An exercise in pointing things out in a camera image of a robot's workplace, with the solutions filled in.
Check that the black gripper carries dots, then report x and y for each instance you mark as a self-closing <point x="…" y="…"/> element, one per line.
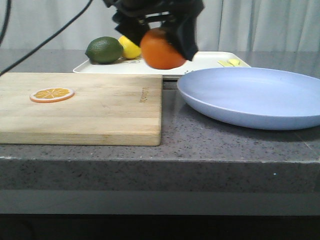
<point x="178" y="17"/>

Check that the orange fruit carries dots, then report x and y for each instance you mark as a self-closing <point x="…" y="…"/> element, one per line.
<point x="158" y="53"/>

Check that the light blue plate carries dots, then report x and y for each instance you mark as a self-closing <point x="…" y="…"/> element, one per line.
<point x="251" y="97"/>

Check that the cream white tray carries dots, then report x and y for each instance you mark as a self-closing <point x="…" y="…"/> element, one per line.
<point x="138" y="66"/>

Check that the yellow lemon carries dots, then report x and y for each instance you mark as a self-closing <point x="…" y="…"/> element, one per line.
<point x="130" y="49"/>

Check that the dark green lime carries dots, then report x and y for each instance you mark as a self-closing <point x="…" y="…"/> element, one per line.
<point x="104" y="50"/>

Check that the grey curtain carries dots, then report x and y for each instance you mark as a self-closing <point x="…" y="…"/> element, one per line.
<point x="223" y="25"/>

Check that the pale yellow fruit pieces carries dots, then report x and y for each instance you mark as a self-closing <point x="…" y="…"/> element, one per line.
<point x="229" y="63"/>

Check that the wooden cutting board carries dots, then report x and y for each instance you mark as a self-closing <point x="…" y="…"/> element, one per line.
<point x="106" y="109"/>

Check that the orange slice coaster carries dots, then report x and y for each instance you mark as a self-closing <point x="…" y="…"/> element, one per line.
<point x="51" y="95"/>

